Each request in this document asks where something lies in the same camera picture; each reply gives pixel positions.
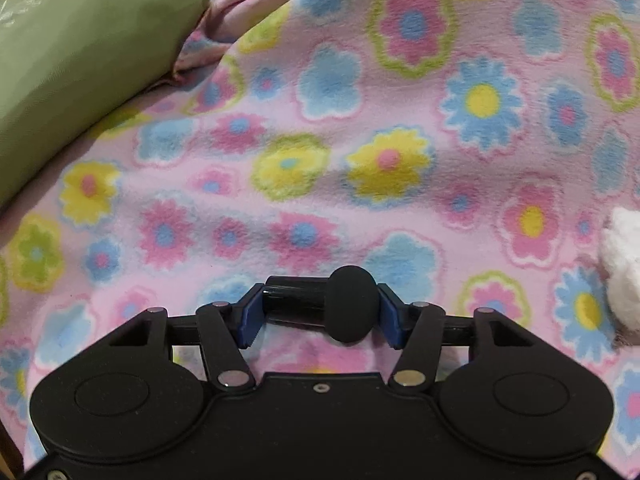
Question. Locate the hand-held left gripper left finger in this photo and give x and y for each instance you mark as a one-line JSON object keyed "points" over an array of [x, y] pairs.
{"points": [[248, 316]]}

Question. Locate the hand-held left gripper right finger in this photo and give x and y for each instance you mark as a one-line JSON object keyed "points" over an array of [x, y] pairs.
{"points": [[391, 316]]}

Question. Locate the black foam-head microphone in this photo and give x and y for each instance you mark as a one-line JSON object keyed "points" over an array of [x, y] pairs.
{"points": [[352, 304]]}

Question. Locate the pink floral fleece blanket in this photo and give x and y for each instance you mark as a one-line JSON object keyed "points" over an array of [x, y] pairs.
{"points": [[390, 135]]}

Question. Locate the white plush dog green outfit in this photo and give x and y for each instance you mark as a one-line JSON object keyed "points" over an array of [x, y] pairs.
{"points": [[625, 265]]}

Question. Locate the green pillow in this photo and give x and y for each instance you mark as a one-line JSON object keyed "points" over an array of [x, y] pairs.
{"points": [[75, 65]]}

